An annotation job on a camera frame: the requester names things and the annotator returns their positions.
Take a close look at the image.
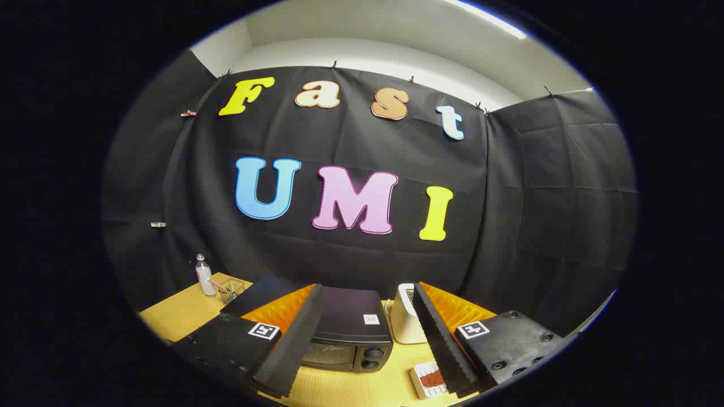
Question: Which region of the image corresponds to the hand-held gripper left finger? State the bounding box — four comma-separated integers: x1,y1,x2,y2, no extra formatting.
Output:
170,284,326,398

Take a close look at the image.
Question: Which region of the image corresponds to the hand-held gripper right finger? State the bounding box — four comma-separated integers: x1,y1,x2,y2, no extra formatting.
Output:
412,282,566,398

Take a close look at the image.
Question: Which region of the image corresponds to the black toaster oven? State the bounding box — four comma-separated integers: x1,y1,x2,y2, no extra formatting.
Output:
221,275,394,374

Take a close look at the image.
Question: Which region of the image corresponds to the white pop-up toaster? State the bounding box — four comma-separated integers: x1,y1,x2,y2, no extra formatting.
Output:
385,283,429,344

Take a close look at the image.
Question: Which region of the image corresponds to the white rectangular plate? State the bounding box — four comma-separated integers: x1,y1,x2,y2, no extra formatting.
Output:
410,362,451,400

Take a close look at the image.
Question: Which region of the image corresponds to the clear bottle with red label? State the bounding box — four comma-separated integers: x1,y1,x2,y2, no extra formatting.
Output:
195,254,217,297

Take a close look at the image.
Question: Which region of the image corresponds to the small wire basket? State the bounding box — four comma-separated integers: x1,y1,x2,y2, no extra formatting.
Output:
218,278,247,305

